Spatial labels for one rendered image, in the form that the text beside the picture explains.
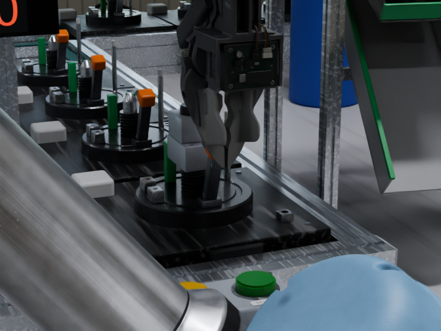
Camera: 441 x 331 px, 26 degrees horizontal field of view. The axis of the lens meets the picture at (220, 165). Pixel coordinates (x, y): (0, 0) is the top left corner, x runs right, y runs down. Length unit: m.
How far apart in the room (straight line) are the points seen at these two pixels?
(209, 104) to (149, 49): 1.34
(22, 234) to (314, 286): 0.18
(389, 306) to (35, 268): 0.21
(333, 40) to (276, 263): 0.32
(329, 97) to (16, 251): 0.69
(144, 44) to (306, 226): 1.30
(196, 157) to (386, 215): 0.44
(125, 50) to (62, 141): 0.91
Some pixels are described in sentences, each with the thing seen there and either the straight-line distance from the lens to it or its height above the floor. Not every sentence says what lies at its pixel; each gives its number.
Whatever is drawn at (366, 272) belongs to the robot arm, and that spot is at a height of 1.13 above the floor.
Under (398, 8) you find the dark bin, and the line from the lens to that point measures 1.10.
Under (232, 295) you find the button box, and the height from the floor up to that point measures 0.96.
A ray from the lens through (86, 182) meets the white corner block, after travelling 1.17.
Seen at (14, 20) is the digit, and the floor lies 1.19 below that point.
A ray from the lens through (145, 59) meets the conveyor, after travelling 2.32.
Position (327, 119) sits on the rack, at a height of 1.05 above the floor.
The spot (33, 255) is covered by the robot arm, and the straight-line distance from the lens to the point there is 0.59.
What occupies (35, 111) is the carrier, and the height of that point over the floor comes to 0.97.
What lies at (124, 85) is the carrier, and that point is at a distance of 1.75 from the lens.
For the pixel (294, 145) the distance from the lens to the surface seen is 1.76.
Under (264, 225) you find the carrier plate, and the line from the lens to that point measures 1.08.
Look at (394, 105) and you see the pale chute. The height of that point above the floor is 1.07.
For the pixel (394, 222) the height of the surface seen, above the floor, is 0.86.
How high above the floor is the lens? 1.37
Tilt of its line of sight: 18 degrees down
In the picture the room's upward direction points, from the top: straight up
